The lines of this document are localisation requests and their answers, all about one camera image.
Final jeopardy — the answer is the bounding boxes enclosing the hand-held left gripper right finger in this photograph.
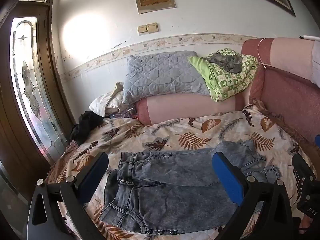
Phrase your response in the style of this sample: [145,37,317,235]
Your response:
[212,151,296,240]

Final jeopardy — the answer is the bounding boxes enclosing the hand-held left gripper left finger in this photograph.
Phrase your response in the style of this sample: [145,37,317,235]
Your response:
[26,151,109,240]

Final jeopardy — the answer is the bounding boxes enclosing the grey-blue denim pants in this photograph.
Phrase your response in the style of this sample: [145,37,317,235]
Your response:
[99,140,282,235]

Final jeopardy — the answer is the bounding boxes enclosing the person's foot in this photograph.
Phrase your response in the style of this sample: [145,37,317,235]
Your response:
[301,216,319,232]

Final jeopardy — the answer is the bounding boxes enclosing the black crumpled cloth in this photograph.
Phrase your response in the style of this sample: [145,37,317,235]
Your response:
[69,110,104,145]

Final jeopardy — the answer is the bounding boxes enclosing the pink sofa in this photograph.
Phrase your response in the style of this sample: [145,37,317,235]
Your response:
[135,37,320,150]

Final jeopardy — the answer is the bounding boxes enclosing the leaf-print quilted blanket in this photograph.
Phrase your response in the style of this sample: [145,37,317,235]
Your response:
[46,100,318,240]

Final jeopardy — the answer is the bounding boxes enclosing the small purple packet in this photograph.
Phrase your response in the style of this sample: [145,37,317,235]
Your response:
[110,108,137,119]

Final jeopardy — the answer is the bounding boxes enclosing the cream pillow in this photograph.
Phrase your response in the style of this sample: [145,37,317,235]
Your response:
[89,82,137,117]

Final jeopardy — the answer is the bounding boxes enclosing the white hanging cloth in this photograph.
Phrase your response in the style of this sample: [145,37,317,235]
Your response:
[311,40,320,88]

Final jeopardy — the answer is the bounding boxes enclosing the green patterned folded blanket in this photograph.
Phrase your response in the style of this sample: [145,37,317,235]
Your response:
[188,48,259,102]

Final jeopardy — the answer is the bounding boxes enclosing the wooden door with stained glass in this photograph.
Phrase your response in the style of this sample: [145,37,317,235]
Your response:
[0,0,75,230]

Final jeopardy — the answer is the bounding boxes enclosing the grey crumpled cloth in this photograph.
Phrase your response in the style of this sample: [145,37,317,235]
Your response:
[208,51,244,75]

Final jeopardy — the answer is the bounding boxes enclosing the grey quilted pillow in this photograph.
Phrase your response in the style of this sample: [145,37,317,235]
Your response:
[122,50,210,105]

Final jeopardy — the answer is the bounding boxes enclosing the cream cord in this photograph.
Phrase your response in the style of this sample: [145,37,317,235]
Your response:
[257,38,269,68]

